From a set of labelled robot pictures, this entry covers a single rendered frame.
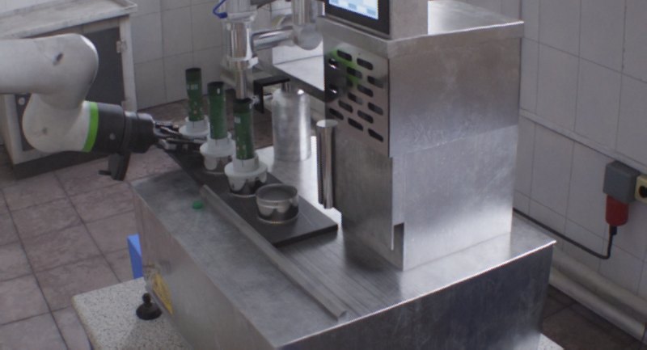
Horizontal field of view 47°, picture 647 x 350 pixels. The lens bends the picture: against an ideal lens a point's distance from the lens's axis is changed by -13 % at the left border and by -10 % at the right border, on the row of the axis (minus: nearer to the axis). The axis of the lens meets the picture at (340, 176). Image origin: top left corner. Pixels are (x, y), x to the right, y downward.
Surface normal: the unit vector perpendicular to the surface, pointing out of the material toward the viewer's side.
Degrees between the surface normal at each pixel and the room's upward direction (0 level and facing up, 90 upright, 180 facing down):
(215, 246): 0
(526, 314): 90
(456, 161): 90
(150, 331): 0
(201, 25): 90
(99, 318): 0
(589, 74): 90
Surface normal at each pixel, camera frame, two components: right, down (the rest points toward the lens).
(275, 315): -0.02, -0.91
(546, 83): -0.85, 0.23
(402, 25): 0.52, 0.34
